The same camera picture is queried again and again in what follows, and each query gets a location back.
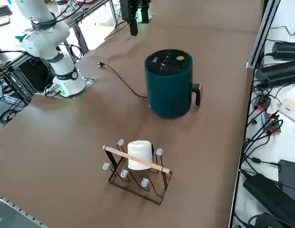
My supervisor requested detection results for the white cup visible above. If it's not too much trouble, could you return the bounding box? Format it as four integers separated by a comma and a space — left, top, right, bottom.
127, 140, 154, 171

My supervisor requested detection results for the aluminium frame post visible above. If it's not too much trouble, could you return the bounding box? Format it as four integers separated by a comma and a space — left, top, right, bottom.
246, 0, 281, 69

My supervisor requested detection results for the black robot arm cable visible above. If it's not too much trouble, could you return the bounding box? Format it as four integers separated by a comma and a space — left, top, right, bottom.
51, 0, 110, 27

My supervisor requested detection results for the black power cord with plug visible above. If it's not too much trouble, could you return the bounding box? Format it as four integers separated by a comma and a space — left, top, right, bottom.
97, 62, 148, 98

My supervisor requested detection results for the white box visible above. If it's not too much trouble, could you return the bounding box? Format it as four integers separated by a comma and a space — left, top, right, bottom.
280, 97, 295, 124

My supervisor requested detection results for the slim aluminium post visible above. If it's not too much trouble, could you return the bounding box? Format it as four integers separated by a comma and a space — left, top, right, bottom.
108, 0, 120, 27

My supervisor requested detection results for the black wire cup rack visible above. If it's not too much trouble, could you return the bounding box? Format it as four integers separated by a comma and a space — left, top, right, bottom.
102, 139, 172, 206

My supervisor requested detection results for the green air fryer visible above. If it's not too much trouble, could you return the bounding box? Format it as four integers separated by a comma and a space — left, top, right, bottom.
144, 48, 202, 119

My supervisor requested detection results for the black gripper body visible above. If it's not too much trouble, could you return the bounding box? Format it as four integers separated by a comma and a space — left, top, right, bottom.
120, 0, 150, 24

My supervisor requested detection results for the black controller box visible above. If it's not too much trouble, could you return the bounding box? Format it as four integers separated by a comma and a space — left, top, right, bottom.
18, 57, 56, 96

